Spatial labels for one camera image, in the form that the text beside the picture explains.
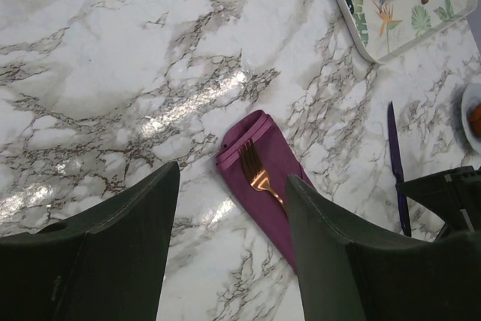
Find purple handled knife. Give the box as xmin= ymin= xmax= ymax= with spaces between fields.
xmin=387 ymin=102 xmax=412 ymax=237

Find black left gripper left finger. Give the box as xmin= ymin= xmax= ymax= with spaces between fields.
xmin=1 ymin=162 xmax=180 ymax=320

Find white saucer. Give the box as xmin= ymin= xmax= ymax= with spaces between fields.
xmin=461 ymin=83 xmax=480 ymax=153

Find leaf pattern serving tray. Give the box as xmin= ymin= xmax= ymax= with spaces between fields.
xmin=337 ymin=0 xmax=478 ymax=63

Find purple satin napkin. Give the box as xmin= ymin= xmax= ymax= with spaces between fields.
xmin=215 ymin=110 xmax=310 ymax=268

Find rose gold fork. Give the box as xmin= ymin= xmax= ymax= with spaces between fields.
xmin=238 ymin=139 xmax=286 ymax=212

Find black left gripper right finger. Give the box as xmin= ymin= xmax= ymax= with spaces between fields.
xmin=285 ymin=175 xmax=480 ymax=320

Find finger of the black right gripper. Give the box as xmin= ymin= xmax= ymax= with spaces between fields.
xmin=396 ymin=166 xmax=480 ymax=241

